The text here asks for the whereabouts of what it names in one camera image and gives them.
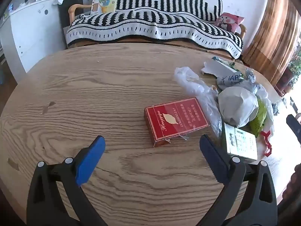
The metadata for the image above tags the black white striped sofa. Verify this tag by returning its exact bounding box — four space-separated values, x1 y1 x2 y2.
65 0 244 59

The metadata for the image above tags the potted plant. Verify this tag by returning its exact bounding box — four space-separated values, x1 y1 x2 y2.
275 52 301 95

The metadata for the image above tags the clear plastic bag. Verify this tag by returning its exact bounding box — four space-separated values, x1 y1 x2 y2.
173 66 223 138

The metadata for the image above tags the colourful picture book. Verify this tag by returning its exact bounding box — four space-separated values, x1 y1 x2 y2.
90 0 118 15

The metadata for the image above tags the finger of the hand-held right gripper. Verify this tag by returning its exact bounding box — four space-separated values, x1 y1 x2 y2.
286 114 301 144

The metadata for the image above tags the green snack wrapper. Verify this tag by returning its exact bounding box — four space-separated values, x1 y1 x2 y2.
249 98 267 137

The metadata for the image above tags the grey crumpled paper bag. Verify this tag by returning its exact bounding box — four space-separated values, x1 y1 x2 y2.
217 86 259 128

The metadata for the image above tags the white cabinet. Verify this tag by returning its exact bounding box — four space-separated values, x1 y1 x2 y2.
0 0 68 73

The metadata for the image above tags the wooden door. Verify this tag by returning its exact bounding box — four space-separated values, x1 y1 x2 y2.
242 0 301 85

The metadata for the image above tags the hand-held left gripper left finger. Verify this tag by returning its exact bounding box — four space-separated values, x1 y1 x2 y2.
26 135 109 226

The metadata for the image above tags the white printed plastic bag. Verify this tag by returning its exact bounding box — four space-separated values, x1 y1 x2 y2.
216 72 245 90

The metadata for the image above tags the silver wrapper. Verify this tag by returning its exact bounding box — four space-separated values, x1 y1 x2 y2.
245 68 257 83

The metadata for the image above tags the torn white green carton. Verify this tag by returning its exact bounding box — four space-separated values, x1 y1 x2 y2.
201 56 238 77

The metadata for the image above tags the dark side cabinet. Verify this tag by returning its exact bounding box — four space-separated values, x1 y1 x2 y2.
58 0 84 27

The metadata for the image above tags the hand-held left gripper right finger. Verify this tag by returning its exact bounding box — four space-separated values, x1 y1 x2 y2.
199 134 279 226

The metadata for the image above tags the white green cigarette box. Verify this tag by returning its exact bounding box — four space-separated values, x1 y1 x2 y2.
221 122 258 162

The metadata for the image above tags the wooden sofa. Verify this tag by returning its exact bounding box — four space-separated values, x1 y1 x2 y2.
67 3 247 59

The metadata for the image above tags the thin white plastic bag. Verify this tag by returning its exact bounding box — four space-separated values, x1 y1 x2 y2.
255 83 275 134

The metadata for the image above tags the red cigarette pack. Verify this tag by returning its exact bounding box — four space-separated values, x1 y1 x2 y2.
144 97 210 148

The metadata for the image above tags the red plastic strip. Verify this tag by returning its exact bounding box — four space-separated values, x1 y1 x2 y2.
260 131 273 157

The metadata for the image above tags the pink cartoon cushion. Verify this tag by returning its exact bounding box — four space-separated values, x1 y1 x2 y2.
214 12 245 34

